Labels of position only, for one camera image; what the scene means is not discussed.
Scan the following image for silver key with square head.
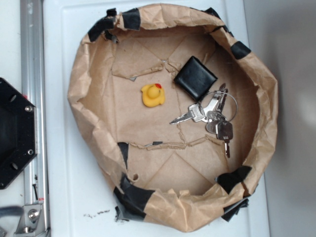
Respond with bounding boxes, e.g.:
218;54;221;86
216;121;233;158

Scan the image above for white plastic tray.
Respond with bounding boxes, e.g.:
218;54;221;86
43;0;270;237

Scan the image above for silver key pointing left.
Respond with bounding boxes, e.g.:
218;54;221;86
170;103;205;124

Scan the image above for aluminium rail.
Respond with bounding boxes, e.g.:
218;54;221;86
20;0;51;237

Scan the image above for silver keys upper bunch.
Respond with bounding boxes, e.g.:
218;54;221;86
203;83;228;115

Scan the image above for metal corner bracket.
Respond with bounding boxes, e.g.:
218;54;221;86
14;204;46;237

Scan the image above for wire key ring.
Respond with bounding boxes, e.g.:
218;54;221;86
201;91;238;122

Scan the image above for yellow rubber duck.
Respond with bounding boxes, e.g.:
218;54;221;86
141;83;165;107

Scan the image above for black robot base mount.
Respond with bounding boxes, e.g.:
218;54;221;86
0;78;37;190

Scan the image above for brown paper bin with tape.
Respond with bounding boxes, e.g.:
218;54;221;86
68;3;278;232

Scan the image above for black leather wallet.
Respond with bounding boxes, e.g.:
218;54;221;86
174;56;218;102

